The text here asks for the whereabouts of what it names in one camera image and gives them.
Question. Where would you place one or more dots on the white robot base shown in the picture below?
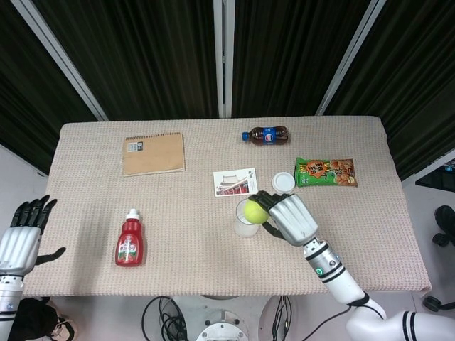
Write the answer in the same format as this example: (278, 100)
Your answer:
(223, 319)

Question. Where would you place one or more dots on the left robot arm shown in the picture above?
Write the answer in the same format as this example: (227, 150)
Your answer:
(9, 305)

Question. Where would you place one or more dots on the green snack bag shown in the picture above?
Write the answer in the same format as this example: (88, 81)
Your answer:
(325, 172)

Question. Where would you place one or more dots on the clear plastic cup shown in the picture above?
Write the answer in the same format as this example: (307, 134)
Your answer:
(245, 223)

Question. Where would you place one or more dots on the postcard with temple picture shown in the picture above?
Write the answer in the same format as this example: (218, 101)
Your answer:
(235, 183)

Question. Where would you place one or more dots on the beige woven tablecloth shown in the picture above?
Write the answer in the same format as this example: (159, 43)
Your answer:
(177, 209)

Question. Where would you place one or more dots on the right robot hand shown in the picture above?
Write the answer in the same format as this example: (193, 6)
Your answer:
(289, 218)

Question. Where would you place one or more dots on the yellow tennis ball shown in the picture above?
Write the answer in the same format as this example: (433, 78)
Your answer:
(255, 212)

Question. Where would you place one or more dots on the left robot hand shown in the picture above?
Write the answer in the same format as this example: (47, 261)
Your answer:
(19, 238)

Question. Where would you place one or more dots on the black bag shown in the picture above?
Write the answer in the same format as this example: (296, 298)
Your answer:
(39, 319)

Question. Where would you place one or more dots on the brown spiral notebook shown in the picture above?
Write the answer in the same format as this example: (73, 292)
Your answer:
(153, 154)

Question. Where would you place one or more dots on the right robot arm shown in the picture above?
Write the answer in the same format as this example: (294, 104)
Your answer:
(352, 287)

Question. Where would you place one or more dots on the white round lid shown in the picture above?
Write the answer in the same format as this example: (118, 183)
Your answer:
(283, 182)

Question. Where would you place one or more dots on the red ketchup bottle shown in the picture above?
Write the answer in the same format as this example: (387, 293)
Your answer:
(130, 241)

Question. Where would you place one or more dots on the cola bottle blue cap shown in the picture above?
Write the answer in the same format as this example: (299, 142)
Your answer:
(266, 135)

